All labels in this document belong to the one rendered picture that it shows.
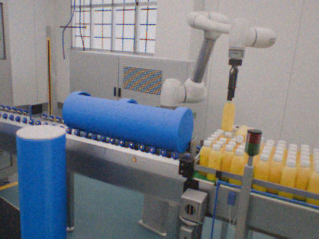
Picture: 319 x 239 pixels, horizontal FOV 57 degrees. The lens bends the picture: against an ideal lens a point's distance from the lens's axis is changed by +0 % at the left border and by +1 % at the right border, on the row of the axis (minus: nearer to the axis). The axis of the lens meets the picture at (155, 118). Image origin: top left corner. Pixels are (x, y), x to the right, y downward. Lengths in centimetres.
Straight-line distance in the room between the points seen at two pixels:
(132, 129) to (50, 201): 66
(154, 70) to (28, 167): 219
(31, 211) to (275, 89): 338
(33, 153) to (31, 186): 21
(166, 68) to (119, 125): 179
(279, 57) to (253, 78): 43
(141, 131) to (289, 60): 286
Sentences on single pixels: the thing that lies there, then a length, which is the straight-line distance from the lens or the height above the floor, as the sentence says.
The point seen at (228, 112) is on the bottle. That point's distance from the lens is 172.
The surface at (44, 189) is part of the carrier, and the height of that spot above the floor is 71.
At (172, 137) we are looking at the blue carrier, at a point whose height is 108.
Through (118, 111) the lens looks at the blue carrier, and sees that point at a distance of 185.
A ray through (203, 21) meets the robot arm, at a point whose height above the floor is 176.
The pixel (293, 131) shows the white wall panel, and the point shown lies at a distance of 432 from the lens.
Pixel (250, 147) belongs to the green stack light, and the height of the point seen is 119.
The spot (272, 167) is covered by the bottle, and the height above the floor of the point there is 103.
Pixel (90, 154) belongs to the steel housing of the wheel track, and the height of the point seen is 84.
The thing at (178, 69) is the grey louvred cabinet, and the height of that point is 135.
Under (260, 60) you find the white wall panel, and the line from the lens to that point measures 434.
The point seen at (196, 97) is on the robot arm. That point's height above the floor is 119.
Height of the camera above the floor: 158
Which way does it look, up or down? 14 degrees down
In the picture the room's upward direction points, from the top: 4 degrees clockwise
